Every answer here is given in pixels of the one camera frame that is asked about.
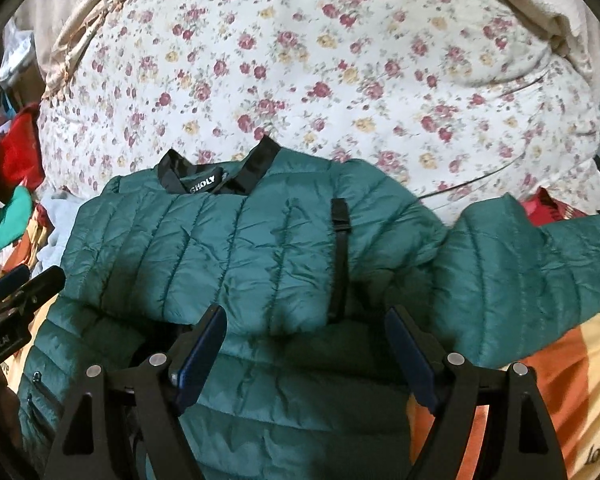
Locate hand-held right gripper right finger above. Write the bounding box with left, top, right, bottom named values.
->
left=384, top=304, right=568, bottom=480

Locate light blue cloth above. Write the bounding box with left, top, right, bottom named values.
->
left=35, top=192, right=88, bottom=276

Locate teal green cloth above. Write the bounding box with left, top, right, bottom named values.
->
left=0, top=187, right=33, bottom=266

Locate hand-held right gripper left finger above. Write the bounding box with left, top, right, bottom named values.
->
left=42, top=304, right=228, bottom=480

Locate red cloth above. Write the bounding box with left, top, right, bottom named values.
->
left=0, top=105, right=46, bottom=196

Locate orange yellow checkered bedsheet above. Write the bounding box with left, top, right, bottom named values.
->
left=0, top=187, right=600, bottom=480

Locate beige satin cloth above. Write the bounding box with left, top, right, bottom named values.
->
left=42, top=0, right=181, bottom=101

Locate clear plastic bag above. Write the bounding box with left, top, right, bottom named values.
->
left=0, top=22, right=38, bottom=88

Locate green puffer jacket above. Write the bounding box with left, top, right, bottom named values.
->
left=17, top=135, right=600, bottom=480

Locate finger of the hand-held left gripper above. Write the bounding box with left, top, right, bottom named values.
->
left=0, top=266, right=66, bottom=323
left=0, top=265, right=31, bottom=303

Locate floral quilt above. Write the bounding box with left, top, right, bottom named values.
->
left=35, top=0, right=600, bottom=226

